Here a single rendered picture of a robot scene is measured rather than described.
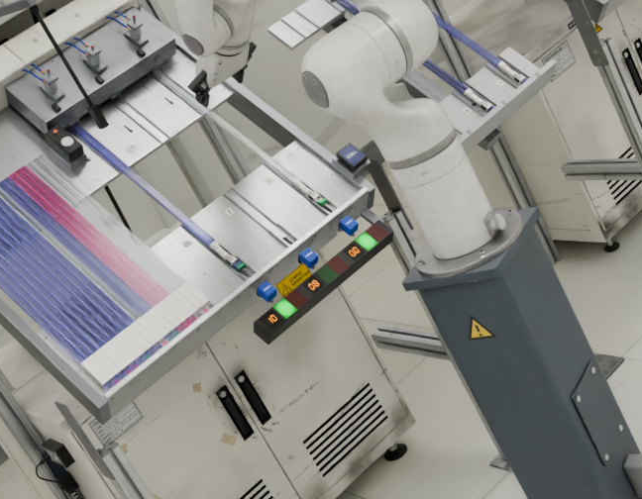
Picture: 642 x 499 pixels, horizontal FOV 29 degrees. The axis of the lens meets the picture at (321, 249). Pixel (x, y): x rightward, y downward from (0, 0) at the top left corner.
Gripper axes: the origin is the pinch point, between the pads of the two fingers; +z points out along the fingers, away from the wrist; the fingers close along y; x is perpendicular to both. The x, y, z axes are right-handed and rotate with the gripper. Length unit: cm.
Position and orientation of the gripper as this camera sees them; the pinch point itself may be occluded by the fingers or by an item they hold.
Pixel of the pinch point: (219, 87)
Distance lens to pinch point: 247.6
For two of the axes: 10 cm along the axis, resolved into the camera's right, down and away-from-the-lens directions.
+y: -7.0, 5.6, -4.4
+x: 7.0, 6.8, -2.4
